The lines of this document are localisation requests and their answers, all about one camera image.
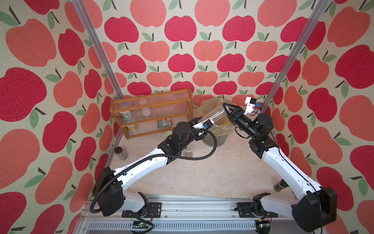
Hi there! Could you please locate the second jar behind left arm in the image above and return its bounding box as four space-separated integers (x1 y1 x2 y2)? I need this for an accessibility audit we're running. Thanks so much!
164 131 172 139

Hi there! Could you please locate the clear plastic jar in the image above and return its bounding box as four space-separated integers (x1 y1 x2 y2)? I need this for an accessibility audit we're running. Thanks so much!
200 105 227 125

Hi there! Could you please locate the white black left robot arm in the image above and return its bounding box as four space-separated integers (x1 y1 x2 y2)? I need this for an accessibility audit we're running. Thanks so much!
90 118 213 216

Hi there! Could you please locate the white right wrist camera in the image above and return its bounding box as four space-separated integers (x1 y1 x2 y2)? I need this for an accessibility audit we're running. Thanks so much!
244 97 260 115

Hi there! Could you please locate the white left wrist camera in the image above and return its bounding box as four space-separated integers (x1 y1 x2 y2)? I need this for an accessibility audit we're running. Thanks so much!
192 120 214 130

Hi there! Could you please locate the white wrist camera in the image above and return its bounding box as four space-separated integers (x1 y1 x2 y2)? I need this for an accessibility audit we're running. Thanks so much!
192 120 214 130
244 97 260 115

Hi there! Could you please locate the yellow plastic bin liner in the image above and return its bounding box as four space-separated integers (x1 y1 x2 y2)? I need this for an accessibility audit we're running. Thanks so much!
198 98 235 137

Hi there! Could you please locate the black corrugated cable conduit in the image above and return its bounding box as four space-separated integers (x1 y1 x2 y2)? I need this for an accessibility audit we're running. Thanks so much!
89 128 218 214

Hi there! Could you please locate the dark spice jar right side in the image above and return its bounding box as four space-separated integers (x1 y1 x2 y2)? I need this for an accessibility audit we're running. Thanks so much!
273 179 289 192

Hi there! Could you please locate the small black lid spice jar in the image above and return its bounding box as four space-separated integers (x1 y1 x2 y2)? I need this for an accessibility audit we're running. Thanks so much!
115 146 128 160

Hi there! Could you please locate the yellow container lower shelf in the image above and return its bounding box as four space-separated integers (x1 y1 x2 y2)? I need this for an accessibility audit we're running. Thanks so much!
127 124 139 133

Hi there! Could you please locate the aluminium frame post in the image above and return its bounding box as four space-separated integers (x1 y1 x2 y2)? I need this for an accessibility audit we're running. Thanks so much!
72 0 125 99
260 0 333 113

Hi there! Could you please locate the white bottle on shelf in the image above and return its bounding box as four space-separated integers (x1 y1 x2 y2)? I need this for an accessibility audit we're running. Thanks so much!
140 107 152 117

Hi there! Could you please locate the metal mesh trash bin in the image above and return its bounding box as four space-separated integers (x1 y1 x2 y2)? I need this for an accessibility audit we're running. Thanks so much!
201 125 228 147

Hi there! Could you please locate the left aluminium frame post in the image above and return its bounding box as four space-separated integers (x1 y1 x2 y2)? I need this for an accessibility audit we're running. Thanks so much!
72 0 125 99

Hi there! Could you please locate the green label cup on shelf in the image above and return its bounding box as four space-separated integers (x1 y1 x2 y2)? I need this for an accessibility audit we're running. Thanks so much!
119 111 132 121

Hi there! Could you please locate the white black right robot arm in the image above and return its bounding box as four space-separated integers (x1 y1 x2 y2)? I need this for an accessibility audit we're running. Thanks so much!
223 103 338 232

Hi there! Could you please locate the right aluminium frame post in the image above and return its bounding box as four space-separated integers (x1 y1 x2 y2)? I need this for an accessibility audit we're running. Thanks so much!
260 0 333 113

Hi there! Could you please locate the packet on lower shelf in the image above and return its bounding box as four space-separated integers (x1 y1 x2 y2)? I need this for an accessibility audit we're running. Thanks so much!
157 118 172 128

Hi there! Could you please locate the clear jar with mung beans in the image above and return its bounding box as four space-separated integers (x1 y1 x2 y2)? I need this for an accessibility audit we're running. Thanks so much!
182 144 194 158

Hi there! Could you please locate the wooden spice rack shelf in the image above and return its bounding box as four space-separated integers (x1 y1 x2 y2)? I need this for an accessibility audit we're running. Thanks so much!
110 88 193 139

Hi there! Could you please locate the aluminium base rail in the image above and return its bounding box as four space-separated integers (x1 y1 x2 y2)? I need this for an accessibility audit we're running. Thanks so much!
72 195 304 234

